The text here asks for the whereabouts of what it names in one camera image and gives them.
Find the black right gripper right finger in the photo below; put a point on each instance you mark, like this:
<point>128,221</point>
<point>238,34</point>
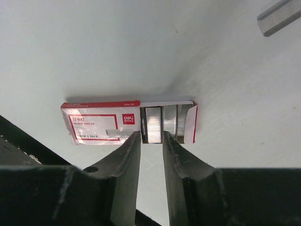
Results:
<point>183,170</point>

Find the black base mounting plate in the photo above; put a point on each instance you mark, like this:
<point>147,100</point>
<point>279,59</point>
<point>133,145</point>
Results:
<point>20,139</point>

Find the red white staple box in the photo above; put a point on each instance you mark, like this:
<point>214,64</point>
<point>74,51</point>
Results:
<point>111,123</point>

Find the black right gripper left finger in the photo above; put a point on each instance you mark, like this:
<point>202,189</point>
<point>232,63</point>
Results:
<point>117,177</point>

